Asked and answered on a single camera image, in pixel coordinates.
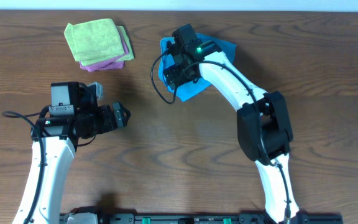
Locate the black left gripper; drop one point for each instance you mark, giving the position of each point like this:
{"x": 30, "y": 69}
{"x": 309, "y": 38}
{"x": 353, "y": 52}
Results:
{"x": 110, "y": 120}

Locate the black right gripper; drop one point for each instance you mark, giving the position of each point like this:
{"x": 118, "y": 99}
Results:
{"x": 172, "y": 79}

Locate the blue microfiber cloth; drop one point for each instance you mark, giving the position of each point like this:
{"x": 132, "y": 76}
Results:
{"x": 189, "y": 90}

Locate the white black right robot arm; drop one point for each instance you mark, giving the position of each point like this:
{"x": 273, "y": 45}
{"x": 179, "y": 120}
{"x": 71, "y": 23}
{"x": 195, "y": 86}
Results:
{"x": 263, "y": 125}

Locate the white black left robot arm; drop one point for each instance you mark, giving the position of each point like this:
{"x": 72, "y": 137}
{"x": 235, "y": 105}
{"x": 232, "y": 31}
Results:
{"x": 73, "y": 114}

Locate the bottom purple folded cloth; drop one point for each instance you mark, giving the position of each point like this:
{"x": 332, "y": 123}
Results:
{"x": 102, "y": 66}

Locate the top green folded cloth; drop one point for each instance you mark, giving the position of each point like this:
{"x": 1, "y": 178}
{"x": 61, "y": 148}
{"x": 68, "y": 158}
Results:
{"x": 94, "y": 41}

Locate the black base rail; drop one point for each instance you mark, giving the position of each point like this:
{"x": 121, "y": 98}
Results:
{"x": 94, "y": 215}

